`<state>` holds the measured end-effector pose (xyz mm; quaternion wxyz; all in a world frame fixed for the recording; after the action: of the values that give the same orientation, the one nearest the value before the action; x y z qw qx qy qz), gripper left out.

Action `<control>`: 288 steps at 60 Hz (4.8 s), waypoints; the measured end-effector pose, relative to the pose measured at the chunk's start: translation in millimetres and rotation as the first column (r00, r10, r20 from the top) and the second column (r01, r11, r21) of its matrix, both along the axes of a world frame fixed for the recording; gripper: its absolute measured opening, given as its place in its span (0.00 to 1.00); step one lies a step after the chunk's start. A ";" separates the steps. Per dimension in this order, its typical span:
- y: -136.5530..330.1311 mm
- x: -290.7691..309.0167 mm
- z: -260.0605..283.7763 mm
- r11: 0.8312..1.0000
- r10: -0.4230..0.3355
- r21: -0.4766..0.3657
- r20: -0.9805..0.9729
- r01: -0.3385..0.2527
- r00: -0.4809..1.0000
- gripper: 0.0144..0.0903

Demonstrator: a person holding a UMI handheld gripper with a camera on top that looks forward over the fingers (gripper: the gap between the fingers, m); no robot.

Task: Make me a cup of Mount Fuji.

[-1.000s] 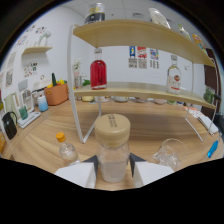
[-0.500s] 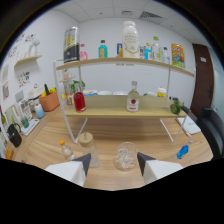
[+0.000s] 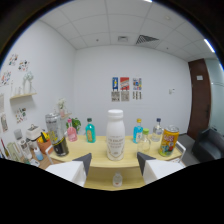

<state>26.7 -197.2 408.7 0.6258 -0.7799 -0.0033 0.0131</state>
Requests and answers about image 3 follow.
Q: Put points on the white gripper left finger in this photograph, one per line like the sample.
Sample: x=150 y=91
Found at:
x=71 y=171

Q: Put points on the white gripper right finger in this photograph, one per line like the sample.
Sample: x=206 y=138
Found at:
x=156 y=170

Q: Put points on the white milk bottle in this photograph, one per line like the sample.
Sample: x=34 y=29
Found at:
x=115 y=136

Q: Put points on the light blue cup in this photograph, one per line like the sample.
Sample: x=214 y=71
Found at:
x=38 y=155

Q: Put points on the clear bottle with green cap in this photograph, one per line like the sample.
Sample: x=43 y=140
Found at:
x=144 y=145

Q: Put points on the yellow cartoon drink can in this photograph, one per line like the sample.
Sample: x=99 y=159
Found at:
x=168 y=141

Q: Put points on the two-tier wooden shelf rack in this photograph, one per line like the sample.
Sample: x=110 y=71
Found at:
x=96 y=151

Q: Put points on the pink bottle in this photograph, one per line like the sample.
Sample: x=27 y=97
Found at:
x=72 y=133

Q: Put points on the small clear bottle dark cap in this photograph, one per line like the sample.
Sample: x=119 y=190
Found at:
x=157 y=131

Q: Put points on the clear bottle with red label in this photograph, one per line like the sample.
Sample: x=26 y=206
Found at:
x=117 y=180

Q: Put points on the silver and black drink can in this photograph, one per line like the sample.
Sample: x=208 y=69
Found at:
x=57 y=133

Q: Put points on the light blue bottle yellow cap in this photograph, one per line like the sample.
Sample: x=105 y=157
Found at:
x=137 y=133

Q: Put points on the yellow toy fruit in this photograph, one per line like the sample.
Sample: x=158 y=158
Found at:
x=48 y=136

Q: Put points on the teal bottle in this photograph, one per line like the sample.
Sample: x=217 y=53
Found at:
x=90 y=133

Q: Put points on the green toy vegetable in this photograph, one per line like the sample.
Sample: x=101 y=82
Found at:
x=43 y=137

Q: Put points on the green potted plant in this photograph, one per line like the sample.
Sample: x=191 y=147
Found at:
x=77 y=124

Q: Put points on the white kitchen appliance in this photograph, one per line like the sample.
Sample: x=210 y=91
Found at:
x=33 y=132

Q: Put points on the black armchair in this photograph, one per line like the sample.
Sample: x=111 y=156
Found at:
x=210 y=146

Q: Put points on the white flower vase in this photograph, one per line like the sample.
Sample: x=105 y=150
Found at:
x=62 y=107

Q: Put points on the striped black and white print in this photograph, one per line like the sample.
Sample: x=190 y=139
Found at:
x=137 y=95

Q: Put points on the dark brown door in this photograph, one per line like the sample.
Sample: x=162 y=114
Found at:
x=199 y=96

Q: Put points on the white vase decoration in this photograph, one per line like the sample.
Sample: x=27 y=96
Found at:
x=28 y=83

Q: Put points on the ceiling air vent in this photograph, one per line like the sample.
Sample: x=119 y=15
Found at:
x=146 y=39

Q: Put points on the ceiling light strip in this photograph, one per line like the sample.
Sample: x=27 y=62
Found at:
x=209 y=45

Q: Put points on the square ceiling fixture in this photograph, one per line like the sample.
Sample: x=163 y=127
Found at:
x=122 y=38

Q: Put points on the white wall switch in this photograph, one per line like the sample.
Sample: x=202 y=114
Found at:
x=171 y=91

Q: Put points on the multicolour wall poster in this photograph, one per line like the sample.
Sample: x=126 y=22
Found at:
x=137 y=84

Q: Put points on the wooden wall shelf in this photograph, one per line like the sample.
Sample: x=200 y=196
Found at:
x=22 y=96

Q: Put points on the red wall poster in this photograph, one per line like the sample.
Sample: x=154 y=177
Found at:
x=124 y=84

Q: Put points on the blue wall poster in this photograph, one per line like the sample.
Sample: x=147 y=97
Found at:
x=115 y=84

